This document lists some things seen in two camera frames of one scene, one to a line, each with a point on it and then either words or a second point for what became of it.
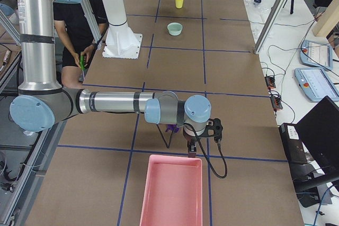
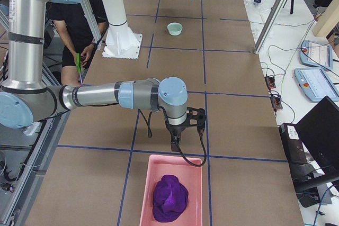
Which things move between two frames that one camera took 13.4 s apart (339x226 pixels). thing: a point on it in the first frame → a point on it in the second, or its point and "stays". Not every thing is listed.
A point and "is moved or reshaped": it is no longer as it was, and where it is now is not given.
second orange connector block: x=276 y=102 stays
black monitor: x=319 y=130 stays
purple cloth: x=172 y=127 is moved or reshaped
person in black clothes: x=78 y=41 stays
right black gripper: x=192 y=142 → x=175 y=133
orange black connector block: x=270 y=81 stays
